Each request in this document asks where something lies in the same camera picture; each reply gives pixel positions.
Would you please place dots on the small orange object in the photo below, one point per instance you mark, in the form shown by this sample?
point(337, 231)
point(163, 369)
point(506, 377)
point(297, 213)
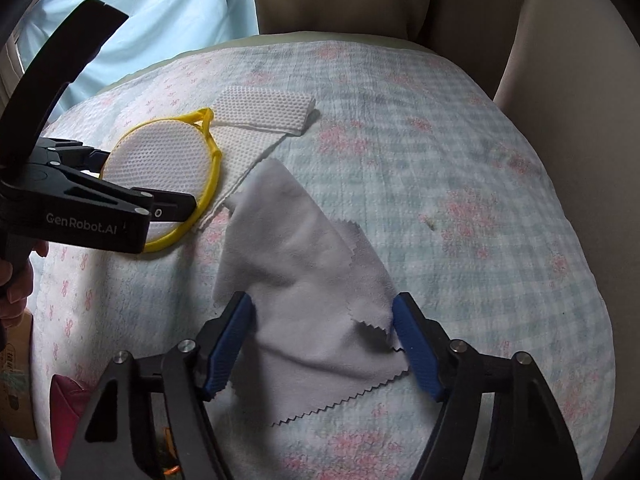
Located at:
point(172, 470)

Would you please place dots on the grey zigzag-edged microfiber cloth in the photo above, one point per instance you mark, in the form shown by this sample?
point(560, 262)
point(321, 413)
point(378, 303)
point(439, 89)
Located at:
point(300, 260)

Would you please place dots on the person's left hand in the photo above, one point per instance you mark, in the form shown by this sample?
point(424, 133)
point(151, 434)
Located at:
point(17, 287)

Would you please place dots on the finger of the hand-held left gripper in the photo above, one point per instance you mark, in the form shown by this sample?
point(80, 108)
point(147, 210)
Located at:
point(167, 207)
point(75, 154)

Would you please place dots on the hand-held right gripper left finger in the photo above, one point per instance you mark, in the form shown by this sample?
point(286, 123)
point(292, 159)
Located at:
point(231, 342)

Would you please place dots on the brown cardboard box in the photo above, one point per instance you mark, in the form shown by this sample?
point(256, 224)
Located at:
point(20, 385)

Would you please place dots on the white mesh cloth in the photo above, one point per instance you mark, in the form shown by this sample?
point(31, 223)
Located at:
point(260, 107)

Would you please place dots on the pink cloth item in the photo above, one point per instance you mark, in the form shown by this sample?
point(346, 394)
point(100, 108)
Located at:
point(67, 405)

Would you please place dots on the cream padded chair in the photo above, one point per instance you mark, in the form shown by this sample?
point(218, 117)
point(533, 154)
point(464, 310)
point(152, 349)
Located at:
point(575, 85)

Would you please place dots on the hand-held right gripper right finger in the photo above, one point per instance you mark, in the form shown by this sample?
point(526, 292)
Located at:
point(417, 352)

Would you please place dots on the light blue curtain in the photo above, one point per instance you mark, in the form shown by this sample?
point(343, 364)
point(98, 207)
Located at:
point(175, 10)

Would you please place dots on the yellow-rimmed round mesh pad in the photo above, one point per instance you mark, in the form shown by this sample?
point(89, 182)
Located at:
point(160, 160)

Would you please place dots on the checked floral blanket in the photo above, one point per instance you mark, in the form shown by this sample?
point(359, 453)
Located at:
point(450, 160)

